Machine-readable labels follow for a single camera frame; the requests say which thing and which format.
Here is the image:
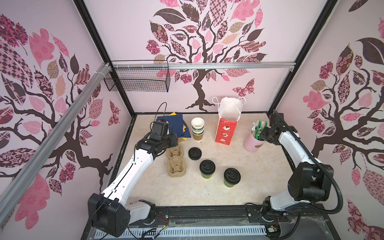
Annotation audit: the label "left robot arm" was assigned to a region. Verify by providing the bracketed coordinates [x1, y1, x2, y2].
[88, 121, 178, 237]

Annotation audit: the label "blue napkin stack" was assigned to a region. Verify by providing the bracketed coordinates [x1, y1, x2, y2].
[156, 114, 191, 138]

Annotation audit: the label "black cup lid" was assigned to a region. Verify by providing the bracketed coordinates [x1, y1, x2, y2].
[199, 160, 216, 172]
[224, 168, 241, 182]

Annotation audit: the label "cardboard napkin box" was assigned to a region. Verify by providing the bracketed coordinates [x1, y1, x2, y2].
[178, 138, 188, 144]

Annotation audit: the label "green paper coffee cup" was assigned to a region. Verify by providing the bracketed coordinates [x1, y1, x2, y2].
[201, 171, 214, 179]

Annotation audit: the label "aluminium frame bar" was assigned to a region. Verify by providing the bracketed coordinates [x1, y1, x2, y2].
[113, 61, 296, 70]
[1, 63, 111, 224]

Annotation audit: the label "aluminium frame bar back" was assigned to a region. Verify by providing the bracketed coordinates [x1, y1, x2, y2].
[113, 61, 296, 70]

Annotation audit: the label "pulp cup carrier tray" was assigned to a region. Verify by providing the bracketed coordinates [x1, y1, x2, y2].
[166, 145, 186, 178]

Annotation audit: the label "stack of black lids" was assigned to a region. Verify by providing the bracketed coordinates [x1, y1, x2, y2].
[188, 147, 202, 161]

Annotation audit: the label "black wire basket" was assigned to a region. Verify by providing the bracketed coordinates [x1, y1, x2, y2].
[104, 60, 171, 93]

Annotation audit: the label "aluminium frame bar left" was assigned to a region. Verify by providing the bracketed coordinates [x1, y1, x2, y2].
[1, 63, 111, 224]

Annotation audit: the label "stack of paper cups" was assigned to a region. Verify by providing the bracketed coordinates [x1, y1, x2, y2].
[191, 118, 205, 141]

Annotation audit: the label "white cable duct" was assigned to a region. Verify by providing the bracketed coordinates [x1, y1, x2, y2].
[124, 226, 267, 240]

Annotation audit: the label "pink cylinder holder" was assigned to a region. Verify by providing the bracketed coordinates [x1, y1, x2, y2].
[243, 133, 265, 153]

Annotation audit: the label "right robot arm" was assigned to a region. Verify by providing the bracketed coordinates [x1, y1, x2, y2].
[261, 111, 344, 216]

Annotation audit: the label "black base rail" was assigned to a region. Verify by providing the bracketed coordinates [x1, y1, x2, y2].
[118, 203, 340, 240]

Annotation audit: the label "red white paper bag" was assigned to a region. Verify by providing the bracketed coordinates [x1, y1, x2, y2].
[212, 97, 247, 146]

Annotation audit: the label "green white straw packets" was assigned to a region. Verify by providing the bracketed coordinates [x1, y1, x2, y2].
[252, 120, 268, 141]

